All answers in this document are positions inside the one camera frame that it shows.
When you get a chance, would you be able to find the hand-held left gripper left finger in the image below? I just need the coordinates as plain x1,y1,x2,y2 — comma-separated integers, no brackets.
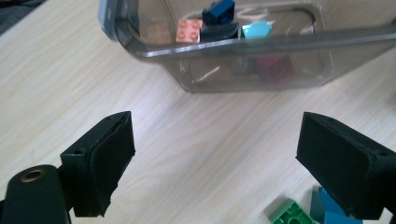
59,110,136,218

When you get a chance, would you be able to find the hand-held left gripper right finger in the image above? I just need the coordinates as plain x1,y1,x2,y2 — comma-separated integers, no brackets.
295,111,396,221

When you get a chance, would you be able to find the green building block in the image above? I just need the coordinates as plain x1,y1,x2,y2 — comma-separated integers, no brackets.
268,198,320,224

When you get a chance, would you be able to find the magenta building block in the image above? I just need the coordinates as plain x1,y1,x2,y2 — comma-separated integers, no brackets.
253,55,296,84

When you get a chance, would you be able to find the transparent brown storage box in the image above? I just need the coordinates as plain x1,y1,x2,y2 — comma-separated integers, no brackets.
98,0,396,94

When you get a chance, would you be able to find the orange building block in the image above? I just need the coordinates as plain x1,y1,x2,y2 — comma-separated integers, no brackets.
175,18,204,44

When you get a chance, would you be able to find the light blue building block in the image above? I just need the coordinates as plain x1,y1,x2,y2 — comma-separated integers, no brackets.
241,20,274,40

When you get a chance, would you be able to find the black building block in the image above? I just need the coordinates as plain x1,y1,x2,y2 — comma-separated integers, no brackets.
200,22,241,43

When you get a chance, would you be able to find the dark blue building block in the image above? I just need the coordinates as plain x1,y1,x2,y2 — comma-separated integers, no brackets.
201,0,236,26

